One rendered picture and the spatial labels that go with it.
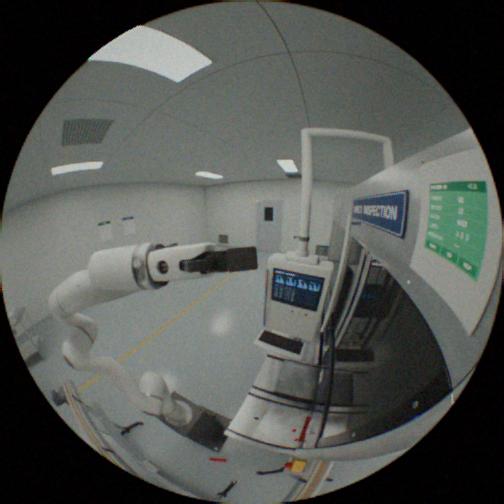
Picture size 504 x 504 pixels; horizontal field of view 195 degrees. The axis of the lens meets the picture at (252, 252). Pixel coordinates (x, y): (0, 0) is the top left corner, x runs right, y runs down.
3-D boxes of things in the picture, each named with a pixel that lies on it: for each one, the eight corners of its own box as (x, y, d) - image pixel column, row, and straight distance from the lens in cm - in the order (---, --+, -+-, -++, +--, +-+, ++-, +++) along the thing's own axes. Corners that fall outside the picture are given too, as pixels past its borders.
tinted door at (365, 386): (333, 367, 91) (383, 263, 55) (318, 447, 78) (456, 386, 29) (332, 367, 90) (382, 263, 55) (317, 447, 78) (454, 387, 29)
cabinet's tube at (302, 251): (310, 253, 122) (314, 137, 129) (307, 259, 109) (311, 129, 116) (292, 250, 124) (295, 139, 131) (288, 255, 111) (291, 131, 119)
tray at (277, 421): (320, 413, 115) (322, 412, 112) (309, 449, 111) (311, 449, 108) (268, 402, 111) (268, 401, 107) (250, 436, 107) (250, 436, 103)
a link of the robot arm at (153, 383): (155, 413, 103) (132, 398, 83) (157, 386, 108) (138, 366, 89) (176, 415, 98) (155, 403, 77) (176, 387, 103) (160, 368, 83)
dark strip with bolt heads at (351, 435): (305, 441, 98) (446, 365, 30) (302, 448, 98) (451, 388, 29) (303, 440, 98) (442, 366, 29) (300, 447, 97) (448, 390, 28)
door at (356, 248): (333, 313, 122) (352, 235, 98) (333, 367, 91) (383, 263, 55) (332, 313, 122) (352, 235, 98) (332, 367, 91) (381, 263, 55)
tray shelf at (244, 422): (327, 367, 132) (327, 365, 131) (305, 455, 113) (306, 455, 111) (268, 353, 130) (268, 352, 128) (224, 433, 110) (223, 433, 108)
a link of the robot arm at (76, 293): (98, 309, 60) (168, 283, 40) (60, 316, 52) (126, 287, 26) (91, 282, 61) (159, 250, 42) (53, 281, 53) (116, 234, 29)
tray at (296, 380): (327, 371, 128) (329, 369, 125) (322, 403, 117) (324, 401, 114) (283, 362, 124) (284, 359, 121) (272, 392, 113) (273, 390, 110)
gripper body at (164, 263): (136, 243, 24) (208, 234, 20) (165, 245, 33) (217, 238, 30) (143, 294, 25) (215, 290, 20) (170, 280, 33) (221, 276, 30)
